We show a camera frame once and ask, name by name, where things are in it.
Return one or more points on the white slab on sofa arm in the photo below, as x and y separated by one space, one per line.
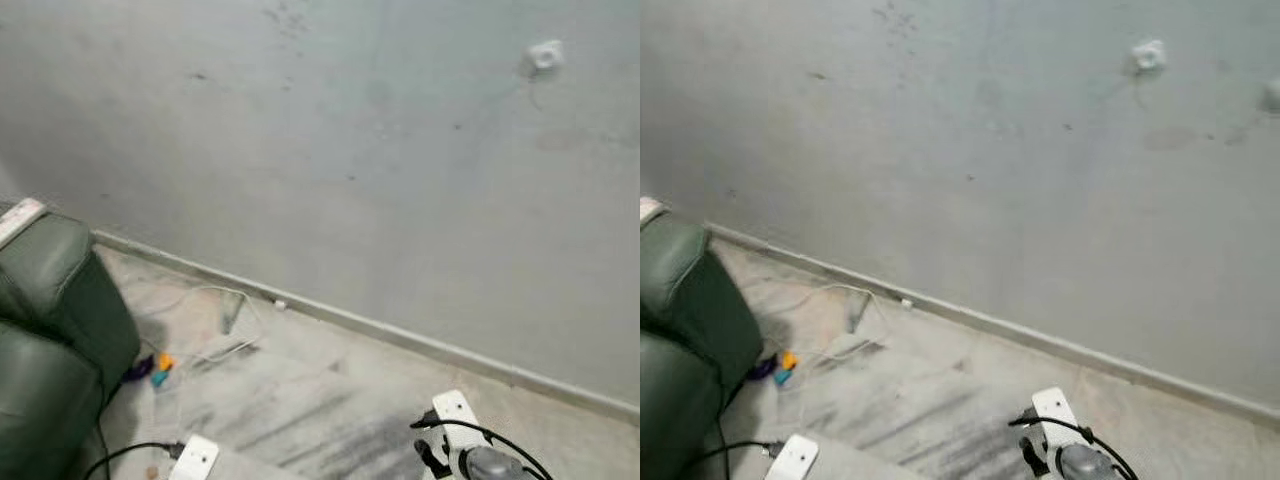
20 220
648 208

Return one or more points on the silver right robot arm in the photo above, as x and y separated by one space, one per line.
1085 465
490 465

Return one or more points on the grey skirting board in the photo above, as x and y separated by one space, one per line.
1000 329
400 338

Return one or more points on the teal toy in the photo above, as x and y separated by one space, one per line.
783 377
160 378

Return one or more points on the orange toy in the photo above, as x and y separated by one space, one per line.
165 361
789 360

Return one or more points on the purple toy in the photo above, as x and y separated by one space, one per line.
137 370
762 368

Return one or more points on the dark green leather sofa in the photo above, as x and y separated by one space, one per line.
50 320
690 320

